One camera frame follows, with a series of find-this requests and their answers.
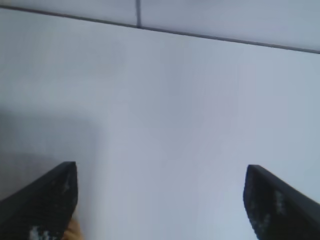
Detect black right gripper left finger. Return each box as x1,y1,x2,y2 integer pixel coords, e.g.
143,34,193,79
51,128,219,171
0,161,79,240

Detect brown wicker basket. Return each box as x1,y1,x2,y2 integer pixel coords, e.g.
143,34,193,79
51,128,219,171
63,219,83,240

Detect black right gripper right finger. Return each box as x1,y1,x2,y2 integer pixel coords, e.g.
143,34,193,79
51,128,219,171
242,163,320,240

